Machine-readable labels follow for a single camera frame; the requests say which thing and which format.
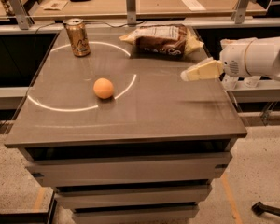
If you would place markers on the paper note left desk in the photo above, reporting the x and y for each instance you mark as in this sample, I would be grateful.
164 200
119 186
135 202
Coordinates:
54 5

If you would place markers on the clear sanitizer bottle left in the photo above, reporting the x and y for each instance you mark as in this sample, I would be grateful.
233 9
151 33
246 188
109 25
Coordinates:
229 83

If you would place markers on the brown chip bag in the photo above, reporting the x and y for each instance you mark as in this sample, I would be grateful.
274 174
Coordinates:
174 40

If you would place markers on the white paper sheet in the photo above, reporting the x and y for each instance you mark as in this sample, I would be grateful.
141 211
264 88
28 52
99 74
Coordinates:
193 5

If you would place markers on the orange soda can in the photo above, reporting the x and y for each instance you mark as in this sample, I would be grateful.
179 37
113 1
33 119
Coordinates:
78 38

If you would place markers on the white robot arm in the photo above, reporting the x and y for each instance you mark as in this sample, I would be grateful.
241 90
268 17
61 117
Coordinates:
247 57

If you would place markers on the metal bracket centre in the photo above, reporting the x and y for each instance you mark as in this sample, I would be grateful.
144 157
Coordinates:
131 12

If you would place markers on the black chair base leg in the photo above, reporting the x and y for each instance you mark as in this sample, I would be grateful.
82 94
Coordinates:
259 208

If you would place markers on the clear sanitizer bottle right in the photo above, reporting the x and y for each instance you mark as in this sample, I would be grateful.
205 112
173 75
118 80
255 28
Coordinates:
252 82

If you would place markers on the orange fruit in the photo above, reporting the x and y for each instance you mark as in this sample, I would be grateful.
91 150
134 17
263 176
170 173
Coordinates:
103 88

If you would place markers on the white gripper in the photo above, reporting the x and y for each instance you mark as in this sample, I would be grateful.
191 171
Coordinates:
232 61

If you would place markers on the metal bracket left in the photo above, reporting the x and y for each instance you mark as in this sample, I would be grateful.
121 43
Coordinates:
20 14

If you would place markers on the clear sanitizer bottle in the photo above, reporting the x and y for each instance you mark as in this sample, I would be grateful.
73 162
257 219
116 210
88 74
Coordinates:
229 83
252 82

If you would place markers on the grey drawer cabinet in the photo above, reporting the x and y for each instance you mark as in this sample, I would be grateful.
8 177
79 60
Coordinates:
149 152

